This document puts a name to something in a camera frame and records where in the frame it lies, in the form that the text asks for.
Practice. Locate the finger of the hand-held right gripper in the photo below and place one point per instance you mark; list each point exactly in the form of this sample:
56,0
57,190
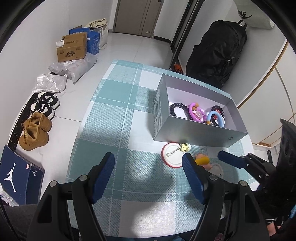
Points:
229,157
288,143

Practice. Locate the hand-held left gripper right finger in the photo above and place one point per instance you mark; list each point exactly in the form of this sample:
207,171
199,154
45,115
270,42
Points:
194,180

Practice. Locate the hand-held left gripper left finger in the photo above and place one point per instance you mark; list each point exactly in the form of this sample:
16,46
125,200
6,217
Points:
104,176

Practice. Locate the orange yellow trinket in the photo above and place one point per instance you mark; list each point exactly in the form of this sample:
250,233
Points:
202,160

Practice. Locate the white round badge red rim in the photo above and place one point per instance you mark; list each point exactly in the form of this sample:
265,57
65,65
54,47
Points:
171,157

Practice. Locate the yellow flower charm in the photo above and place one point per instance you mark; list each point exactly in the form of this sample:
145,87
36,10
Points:
185,147

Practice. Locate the grey cardboard box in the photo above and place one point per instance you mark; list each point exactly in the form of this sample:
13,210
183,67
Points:
196,134

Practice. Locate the white wardrobe wooden trim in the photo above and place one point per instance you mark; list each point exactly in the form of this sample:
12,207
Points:
266,104

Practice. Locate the teal checked tablecloth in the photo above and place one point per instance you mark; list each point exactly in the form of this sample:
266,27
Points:
115,115

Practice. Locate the tan boot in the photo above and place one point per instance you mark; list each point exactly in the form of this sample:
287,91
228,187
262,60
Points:
33,139
40,122

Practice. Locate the blue shoebox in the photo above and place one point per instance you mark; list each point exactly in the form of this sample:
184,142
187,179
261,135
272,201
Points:
20,169

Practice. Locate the black and white sneaker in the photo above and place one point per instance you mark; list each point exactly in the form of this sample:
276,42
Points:
42,110
49,99

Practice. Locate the small orange object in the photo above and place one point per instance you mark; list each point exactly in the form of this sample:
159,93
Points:
178,68

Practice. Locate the black backpack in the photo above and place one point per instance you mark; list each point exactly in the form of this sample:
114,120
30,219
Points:
215,53

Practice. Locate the clear plastic bag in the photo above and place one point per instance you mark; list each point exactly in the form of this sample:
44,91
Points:
50,83

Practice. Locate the grey plastic parcel bag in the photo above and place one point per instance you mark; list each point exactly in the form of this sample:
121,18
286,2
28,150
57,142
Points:
78,69

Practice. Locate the brown cardboard box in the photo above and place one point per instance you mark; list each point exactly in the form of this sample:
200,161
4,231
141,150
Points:
71,48

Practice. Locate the white hanging bag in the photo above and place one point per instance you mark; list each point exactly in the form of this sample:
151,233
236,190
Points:
254,16

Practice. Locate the blue cardboard box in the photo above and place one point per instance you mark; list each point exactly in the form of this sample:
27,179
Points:
93,42

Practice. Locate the black metal rack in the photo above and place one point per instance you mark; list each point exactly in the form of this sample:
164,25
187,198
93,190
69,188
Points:
182,30

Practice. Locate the cream tote bag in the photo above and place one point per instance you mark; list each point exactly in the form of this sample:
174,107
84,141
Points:
103,37

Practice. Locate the grey door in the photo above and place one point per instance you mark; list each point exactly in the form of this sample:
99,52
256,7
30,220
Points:
134,16

